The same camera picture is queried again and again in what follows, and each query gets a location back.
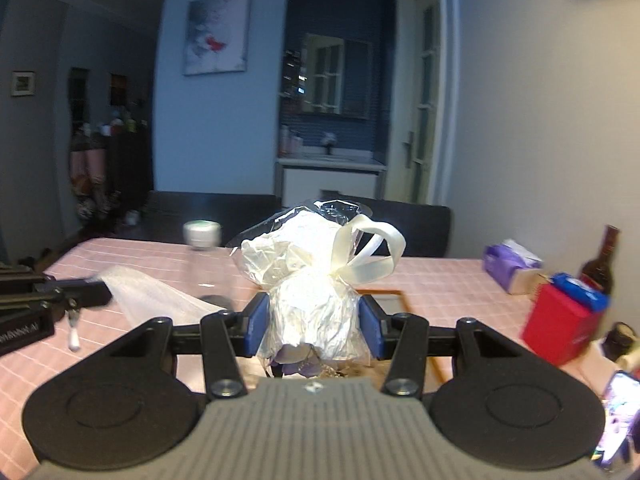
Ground glass-front wall cabinet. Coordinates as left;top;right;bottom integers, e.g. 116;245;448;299
300;32;373;120

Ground wall picture with glasses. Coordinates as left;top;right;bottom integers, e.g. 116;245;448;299
182;0;252;77

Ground smartphone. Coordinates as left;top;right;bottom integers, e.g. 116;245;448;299
595;370;640;471

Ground orange box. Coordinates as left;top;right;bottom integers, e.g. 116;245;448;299
260;287;451;387

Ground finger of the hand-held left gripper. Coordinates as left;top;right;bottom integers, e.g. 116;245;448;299
0;267;114;319

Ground white door with glass panes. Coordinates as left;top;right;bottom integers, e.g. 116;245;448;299
387;0;453;206

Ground clear plastic bag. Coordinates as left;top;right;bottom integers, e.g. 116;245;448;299
95;265;228;330

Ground dark sideboard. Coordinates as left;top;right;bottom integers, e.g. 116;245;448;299
70;125;155;233

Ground brown glass bottle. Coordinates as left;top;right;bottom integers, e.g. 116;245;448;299
579;225;621;295

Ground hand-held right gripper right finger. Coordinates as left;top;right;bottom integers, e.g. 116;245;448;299
359;294;525;397

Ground white bundle with ribbon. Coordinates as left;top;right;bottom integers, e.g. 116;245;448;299
226;199;407;377

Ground pink bottles on counter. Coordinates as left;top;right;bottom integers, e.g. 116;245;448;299
279;125;304;158

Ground black chair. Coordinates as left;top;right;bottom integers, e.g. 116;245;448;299
320;190;452;260

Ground small framed wall picture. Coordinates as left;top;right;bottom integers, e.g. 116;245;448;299
11;71;36;98

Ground pink checked tablecloth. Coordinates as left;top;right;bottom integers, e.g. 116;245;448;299
0;237;640;480

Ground dark round object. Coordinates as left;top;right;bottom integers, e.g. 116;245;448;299
600;322;640;367

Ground purple tissue pack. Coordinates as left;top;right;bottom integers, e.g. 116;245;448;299
482;239;547;296

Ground white counter cabinet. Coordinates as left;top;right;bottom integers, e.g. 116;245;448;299
274;155;388;210

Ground clear plastic water bottle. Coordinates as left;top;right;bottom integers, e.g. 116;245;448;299
182;219;236;311

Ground red box with blue lid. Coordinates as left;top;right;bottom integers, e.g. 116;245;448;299
521;273;612;367

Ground floral patterned cloth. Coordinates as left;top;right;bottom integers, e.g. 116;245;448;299
69;147;110;222

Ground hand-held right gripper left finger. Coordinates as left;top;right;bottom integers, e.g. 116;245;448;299
106;292;271;400

